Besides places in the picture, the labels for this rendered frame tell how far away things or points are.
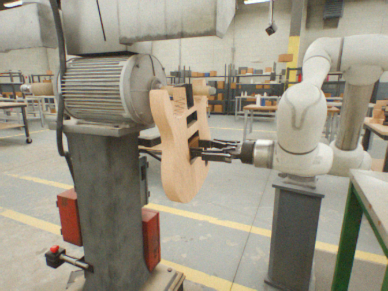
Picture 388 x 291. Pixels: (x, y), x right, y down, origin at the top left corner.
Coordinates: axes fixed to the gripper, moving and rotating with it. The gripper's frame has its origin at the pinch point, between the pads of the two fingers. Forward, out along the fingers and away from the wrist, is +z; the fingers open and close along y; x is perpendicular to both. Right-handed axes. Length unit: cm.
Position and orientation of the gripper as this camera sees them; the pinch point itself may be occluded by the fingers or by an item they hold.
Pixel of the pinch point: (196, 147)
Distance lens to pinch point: 83.5
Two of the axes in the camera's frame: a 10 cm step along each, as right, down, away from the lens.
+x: -0.7, -9.2, -3.9
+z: -9.2, -0.9, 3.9
